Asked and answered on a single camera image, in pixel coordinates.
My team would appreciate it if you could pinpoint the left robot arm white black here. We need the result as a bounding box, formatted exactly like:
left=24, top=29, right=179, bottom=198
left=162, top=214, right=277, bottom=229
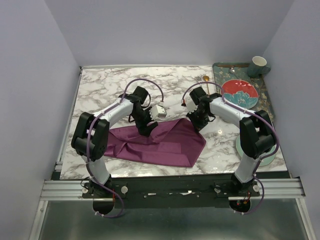
left=71, top=86, right=158, bottom=198

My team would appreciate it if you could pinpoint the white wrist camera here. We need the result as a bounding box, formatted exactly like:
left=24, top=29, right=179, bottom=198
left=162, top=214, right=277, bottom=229
left=149, top=104, right=167, bottom=121
left=185, top=99, right=198, bottom=114

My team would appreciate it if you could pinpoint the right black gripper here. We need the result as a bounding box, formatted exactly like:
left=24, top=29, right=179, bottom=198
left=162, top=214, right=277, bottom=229
left=186, top=107, right=209, bottom=133

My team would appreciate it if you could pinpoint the red and teal plate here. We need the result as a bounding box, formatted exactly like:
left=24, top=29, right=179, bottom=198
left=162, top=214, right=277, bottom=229
left=222, top=79, right=259, bottom=109

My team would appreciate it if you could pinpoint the silver spoon on placemat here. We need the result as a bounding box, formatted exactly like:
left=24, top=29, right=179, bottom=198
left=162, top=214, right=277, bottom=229
left=228, top=67, right=240, bottom=79

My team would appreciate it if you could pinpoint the floral teal placemat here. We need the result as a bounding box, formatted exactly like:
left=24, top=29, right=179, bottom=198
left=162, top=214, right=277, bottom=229
left=212, top=62, right=275, bottom=121

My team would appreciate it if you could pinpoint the gold spoon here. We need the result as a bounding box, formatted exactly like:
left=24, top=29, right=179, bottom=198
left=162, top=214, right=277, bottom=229
left=202, top=75, right=210, bottom=95

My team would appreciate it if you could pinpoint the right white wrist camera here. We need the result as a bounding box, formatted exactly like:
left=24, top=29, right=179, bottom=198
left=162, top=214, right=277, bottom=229
left=185, top=99, right=198, bottom=114

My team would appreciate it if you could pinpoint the gold knife on placemat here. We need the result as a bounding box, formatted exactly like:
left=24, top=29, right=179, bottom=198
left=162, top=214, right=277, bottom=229
left=216, top=63, right=249, bottom=68

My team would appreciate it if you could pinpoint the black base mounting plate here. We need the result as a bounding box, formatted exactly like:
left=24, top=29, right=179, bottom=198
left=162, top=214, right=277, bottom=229
left=82, top=173, right=260, bottom=210

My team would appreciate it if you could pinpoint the light green plate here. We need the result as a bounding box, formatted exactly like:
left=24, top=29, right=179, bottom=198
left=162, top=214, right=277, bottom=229
left=235, top=135, right=276, bottom=167

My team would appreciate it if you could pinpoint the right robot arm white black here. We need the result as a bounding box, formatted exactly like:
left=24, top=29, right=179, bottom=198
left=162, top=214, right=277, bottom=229
left=181, top=86, right=279, bottom=196

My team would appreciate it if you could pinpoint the dark teal mug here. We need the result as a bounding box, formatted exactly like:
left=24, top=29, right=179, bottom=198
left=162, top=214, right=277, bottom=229
left=247, top=56, right=271, bottom=78

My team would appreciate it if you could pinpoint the purple cloth napkin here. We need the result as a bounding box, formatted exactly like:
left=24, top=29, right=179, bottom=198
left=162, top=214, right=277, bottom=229
left=104, top=118, right=206, bottom=168

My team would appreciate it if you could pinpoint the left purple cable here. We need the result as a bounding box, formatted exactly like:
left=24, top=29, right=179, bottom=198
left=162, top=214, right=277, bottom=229
left=84, top=78, right=166, bottom=219

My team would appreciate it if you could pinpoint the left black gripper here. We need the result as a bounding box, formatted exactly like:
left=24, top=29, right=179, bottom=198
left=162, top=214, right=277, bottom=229
left=131, top=106, right=158, bottom=138

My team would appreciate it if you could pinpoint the aluminium frame rail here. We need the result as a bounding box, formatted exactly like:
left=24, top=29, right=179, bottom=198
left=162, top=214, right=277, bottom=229
left=30, top=162, right=308, bottom=240

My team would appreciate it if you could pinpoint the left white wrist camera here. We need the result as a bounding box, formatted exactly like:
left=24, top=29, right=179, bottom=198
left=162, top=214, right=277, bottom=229
left=149, top=104, right=167, bottom=121

